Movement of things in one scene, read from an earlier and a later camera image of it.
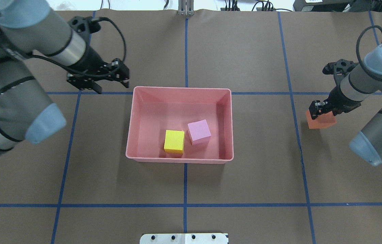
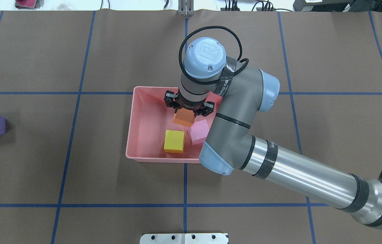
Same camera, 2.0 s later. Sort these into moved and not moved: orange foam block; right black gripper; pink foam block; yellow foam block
Moved: orange foam block; right black gripper
Not moved: yellow foam block; pink foam block
